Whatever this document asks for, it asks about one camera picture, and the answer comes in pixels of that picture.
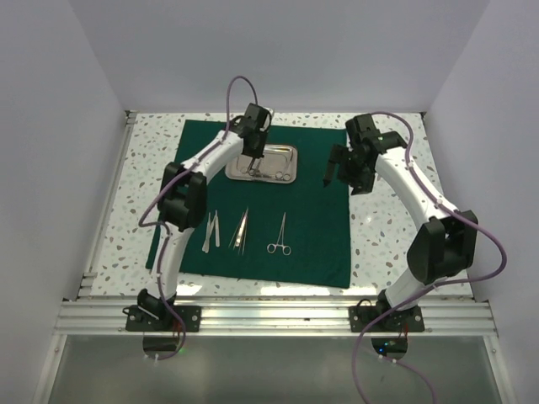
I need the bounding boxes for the steel hemostat clamp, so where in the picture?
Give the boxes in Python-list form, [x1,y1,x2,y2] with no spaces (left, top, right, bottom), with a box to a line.
[266,213,291,256]

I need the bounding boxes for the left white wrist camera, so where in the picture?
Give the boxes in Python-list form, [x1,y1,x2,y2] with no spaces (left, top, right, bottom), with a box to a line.
[264,109,275,127]

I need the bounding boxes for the pointed steel tweezers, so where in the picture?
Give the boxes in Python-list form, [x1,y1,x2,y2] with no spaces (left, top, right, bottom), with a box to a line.
[235,211,248,255]

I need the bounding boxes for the aluminium mounting rail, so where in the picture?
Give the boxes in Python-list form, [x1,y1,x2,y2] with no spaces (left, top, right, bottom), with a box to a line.
[53,296,497,337]

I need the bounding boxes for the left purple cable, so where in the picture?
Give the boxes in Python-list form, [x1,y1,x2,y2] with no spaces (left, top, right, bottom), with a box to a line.
[138,75,259,363]

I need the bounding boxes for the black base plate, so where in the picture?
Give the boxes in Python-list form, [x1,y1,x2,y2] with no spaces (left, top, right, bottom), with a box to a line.
[348,306,425,333]
[122,305,201,332]

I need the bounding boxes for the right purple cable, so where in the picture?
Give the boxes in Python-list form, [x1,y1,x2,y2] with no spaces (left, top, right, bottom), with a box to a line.
[352,110,509,404]

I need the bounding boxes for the purple cable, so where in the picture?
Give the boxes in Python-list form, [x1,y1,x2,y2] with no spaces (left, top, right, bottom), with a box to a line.
[352,110,509,404]
[138,75,259,363]

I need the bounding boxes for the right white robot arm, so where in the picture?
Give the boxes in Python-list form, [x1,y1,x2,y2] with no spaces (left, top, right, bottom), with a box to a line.
[323,114,478,331]

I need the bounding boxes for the steel forceps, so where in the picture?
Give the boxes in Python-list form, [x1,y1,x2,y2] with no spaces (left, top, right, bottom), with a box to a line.
[228,207,249,250]

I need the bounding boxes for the steel surgical scissors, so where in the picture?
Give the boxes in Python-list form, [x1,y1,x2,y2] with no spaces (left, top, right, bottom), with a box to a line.
[248,168,291,182]

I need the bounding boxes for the steel instrument tray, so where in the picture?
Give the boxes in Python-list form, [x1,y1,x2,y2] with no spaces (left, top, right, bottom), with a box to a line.
[225,144,298,184]

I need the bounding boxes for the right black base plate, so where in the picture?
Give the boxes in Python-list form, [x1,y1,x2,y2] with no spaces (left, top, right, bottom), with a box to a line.
[348,306,425,333]

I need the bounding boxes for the green surgical cloth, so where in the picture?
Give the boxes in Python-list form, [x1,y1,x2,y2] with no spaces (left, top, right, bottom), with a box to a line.
[145,119,353,290]

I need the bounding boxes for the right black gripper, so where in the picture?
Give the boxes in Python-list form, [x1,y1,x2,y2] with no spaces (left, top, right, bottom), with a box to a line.
[324,143,376,196]

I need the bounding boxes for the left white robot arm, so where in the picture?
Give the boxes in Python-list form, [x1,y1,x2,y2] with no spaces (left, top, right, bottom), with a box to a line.
[130,104,272,331]

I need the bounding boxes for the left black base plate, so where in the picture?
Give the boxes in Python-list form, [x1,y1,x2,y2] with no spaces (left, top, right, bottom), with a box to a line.
[122,305,201,332]

